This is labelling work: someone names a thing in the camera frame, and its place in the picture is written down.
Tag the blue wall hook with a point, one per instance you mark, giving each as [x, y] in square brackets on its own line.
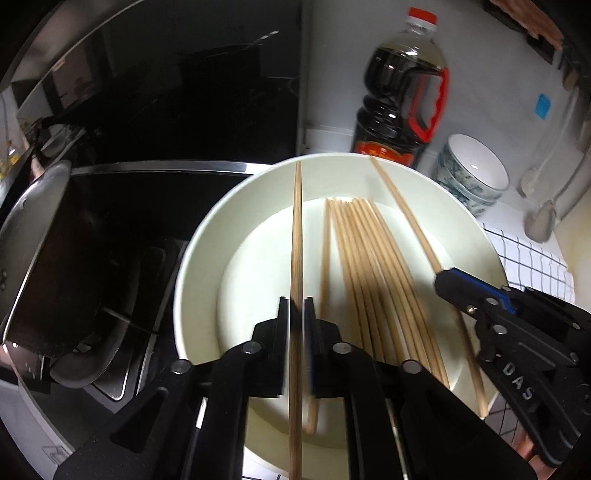
[544, 105]

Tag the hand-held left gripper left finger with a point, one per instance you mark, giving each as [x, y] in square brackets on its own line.
[282, 341]

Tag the slim wooden chopstick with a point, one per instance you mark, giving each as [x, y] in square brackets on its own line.
[406, 214]
[297, 230]

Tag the dark soy sauce bottle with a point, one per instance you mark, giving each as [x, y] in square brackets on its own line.
[392, 92]

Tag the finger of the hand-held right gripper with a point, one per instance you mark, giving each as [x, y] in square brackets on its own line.
[508, 304]
[459, 297]

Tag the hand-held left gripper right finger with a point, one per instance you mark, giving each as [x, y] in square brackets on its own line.
[310, 350]

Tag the large white basin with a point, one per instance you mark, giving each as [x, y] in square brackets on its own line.
[258, 258]

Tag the person's right hand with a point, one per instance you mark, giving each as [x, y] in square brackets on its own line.
[529, 445]

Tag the black glass cooktop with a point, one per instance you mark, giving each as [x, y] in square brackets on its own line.
[138, 207]

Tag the white checked cloth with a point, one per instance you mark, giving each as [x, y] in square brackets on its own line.
[531, 258]

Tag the dark metal wok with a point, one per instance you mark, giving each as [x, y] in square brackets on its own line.
[51, 258]

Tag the blue patterned white bowl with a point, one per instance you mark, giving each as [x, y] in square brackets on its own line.
[475, 161]
[480, 210]
[485, 199]

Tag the bundle of wooden chopsticks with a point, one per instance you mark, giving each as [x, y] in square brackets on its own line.
[364, 277]

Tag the black glass range hood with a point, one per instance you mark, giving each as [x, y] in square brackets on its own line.
[184, 92]

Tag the white dish brush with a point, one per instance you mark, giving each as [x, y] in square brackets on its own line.
[531, 182]

